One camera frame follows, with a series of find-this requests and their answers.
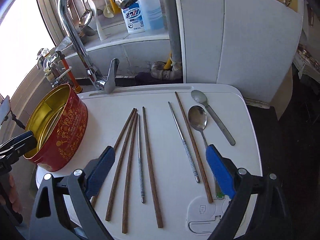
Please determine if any person left hand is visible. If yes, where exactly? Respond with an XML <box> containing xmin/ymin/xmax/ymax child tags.
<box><xmin>1</xmin><ymin>173</ymin><xmax>23</xmax><ymax>214</ymax></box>

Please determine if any yellow green sponge brush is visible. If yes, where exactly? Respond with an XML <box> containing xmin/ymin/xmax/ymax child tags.
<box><xmin>109</xmin><ymin>0</ymin><xmax>121</xmax><ymax>15</ymax></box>

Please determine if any shiny steel spoon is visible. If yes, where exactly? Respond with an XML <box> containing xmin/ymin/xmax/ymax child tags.
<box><xmin>188</xmin><ymin>105</ymin><xmax>225</xmax><ymax>199</ymax></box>

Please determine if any smartphone on mount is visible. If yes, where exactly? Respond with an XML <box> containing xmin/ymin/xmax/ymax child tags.
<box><xmin>0</xmin><ymin>95</ymin><xmax>11</xmax><ymax>125</ymax></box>

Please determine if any red gold round tin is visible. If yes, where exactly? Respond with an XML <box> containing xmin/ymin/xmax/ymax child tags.
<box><xmin>23</xmin><ymin>84</ymin><xmax>88</xmax><ymax>172</ymax></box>

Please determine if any grey matte spoon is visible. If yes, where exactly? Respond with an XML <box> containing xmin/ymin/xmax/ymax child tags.
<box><xmin>191</xmin><ymin>90</ymin><xmax>236</xmax><ymax>146</ymax></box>

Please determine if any white rice paddle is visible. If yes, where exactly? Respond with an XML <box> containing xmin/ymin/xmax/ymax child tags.
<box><xmin>87</xmin><ymin>0</ymin><xmax>109</xmax><ymax>41</ymax></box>

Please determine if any patterned metal chopstick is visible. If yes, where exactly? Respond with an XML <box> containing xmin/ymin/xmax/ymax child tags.
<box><xmin>168</xmin><ymin>101</ymin><xmax>200</xmax><ymax>183</ymax></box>
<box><xmin>137</xmin><ymin>115</ymin><xmax>145</xmax><ymax>204</ymax></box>

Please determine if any blue clear bottle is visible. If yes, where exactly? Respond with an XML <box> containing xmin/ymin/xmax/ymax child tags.
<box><xmin>138</xmin><ymin>0</ymin><xmax>164</xmax><ymax>31</ymax></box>

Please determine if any white dish soap bottle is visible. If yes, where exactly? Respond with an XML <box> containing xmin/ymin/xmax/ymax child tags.
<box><xmin>121</xmin><ymin>2</ymin><xmax>145</xmax><ymax>34</ymax></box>

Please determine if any chrome kitchen faucet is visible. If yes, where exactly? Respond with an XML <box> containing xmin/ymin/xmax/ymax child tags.
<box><xmin>57</xmin><ymin>0</ymin><xmax>143</xmax><ymax>94</ymax></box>

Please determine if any white cutting board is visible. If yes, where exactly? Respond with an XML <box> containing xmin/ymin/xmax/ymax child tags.
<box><xmin>53</xmin><ymin>84</ymin><xmax>263</xmax><ymax>239</ymax></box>

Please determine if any grey drain pipe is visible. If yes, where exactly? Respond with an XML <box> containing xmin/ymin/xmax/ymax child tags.
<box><xmin>151</xmin><ymin>0</ymin><xmax>183</xmax><ymax>81</ymax></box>

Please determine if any orange hose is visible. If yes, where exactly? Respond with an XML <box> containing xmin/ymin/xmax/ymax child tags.
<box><xmin>60</xmin><ymin>52</ymin><xmax>83</xmax><ymax>93</ymax></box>

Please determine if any wooden chopstick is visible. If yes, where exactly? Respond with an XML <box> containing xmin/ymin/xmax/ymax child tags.
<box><xmin>174</xmin><ymin>92</ymin><xmax>214</xmax><ymax>204</ymax></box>
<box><xmin>105</xmin><ymin>108</ymin><xmax>137</xmax><ymax>222</ymax></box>
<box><xmin>142</xmin><ymin>106</ymin><xmax>164</xmax><ymax>229</ymax></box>
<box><xmin>91</xmin><ymin>108</ymin><xmax>136</xmax><ymax>207</ymax></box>
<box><xmin>121</xmin><ymin>113</ymin><xmax>138</xmax><ymax>234</ymax></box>

